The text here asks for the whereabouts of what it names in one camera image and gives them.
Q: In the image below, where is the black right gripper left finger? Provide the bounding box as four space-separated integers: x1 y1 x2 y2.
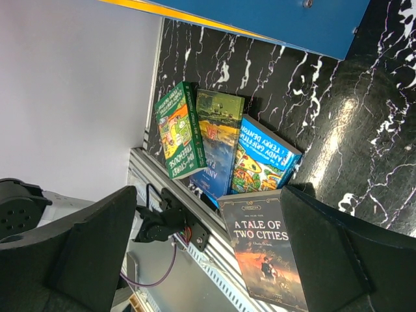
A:
1 186 137 311

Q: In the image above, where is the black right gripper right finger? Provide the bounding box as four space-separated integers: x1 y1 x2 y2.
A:
281 186 415 311

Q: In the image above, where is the dark Tale Of Two Cities book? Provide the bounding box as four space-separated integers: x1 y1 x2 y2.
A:
217 189 308 311

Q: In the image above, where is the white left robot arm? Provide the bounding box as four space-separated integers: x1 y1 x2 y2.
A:
1 178 186 243

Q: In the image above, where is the blue 26-Storey Treehouse book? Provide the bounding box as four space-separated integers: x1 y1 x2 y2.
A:
231 114 302 194

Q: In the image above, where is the black marble pattern mat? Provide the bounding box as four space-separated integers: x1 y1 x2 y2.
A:
152 1 415 236

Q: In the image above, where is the green 104-Storey Treehouse book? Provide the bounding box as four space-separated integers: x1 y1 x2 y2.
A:
155 81 206 180

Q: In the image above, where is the blue Animal Farm book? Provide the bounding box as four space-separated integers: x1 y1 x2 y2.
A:
190 89 244 205

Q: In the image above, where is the colourful wooden bookshelf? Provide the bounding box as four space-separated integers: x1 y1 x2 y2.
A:
114 0 369 60

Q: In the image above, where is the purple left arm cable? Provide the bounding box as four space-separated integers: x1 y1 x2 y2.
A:
120 240 179 287

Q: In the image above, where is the white slotted cable duct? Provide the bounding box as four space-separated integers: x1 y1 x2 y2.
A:
198 256 259 312

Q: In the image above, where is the aluminium mounting rail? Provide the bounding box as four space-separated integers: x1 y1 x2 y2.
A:
128 148 280 312

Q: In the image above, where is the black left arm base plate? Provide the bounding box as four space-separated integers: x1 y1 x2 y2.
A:
160 188 211 252

